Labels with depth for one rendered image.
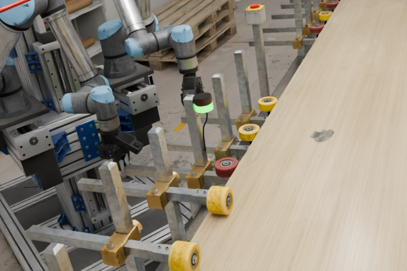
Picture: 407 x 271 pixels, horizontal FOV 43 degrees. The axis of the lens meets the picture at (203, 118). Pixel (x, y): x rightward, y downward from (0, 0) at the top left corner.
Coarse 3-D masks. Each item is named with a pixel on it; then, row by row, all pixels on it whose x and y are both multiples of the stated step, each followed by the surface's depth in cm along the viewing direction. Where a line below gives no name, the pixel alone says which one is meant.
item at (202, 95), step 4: (196, 96) 172; (200, 96) 171; (204, 96) 170; (208, 96) 170; (196, 112) 174; (196, 116) 174; (204, 124) 176; (204, 140) 180; (204, 144) 180; (204, 148) 181
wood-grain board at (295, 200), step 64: (384, 0) 323; (320, 64) 244; (384, 64) 232; (320, 128) 188; (384, 128) 180; (256, 192) 158; (320, 192) 153; (384, 192) 148; (256, 256) 132; (320, 256) 129; (384, 256) 125
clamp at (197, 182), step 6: (210, 162) 185; (192, 168) 183; (198, 168) 182; (204, 168) 181; (210, 168) 185; (198, 174) 178; (192, 180) 178; (198, 180) 177; (192, 186) 179; (198, 186) 178
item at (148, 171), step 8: (128, 168) 192; (136, 168) 191; (144, 168) 190; (152, 168) 189; (176, 168) 186; (144, 176) 191; (152, 176) 189; (184, 176) 183; (208, 176) 179; (216, 176) 178
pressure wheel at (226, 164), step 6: (216, 162) 177; (222, 162) 176; (228, 162) 176; (234, 162) 175; (216, 168) 174; (222, 168) 172; (228, 168) 172; (234, 168) 173; (216, 174) 176; (222, 174) 173; (228, 174) 172
